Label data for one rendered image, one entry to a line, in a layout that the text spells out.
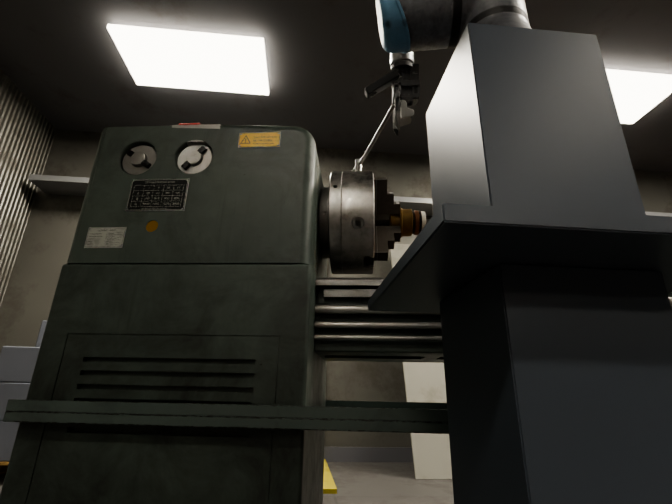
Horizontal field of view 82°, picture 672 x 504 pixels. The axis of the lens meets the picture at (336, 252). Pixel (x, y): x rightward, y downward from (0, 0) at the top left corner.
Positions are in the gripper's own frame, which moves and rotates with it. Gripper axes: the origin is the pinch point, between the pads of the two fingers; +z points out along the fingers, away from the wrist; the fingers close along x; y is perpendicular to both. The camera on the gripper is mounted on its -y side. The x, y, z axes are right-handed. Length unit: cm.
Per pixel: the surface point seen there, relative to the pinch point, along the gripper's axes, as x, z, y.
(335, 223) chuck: -19.5, 31.6, -17.9
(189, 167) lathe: -26, 17, -55
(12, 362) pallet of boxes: 128, 112, -249
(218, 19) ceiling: 169, -144, -121
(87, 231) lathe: -33, 34, -78
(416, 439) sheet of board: 181, 181, 31
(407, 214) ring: -7.4, 28.0, 2.7
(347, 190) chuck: -17.5, 22.4, -14.7
